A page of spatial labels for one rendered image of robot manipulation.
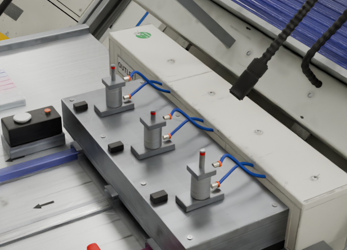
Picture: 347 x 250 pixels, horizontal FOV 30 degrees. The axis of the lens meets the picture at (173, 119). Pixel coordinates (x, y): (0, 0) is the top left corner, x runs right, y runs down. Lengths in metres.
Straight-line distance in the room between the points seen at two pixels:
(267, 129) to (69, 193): 0.26
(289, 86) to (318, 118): 0.07
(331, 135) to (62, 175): 0.35
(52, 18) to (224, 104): 1.29
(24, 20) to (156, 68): 1.16
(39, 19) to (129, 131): 1.28
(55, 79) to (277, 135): 0.43
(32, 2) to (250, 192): 1.42
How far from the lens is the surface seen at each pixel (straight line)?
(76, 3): 2.11
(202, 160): 0.69
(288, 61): 0.88
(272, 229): 0.73
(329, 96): 0.82
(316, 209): 0.73
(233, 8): 0.94
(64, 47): 1.20
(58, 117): 0.90
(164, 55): 0.98
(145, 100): 0.90
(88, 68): 1.12
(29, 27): 2.08
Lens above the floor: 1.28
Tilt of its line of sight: 4 degrees down
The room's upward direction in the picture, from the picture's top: 39 degrees clockwise
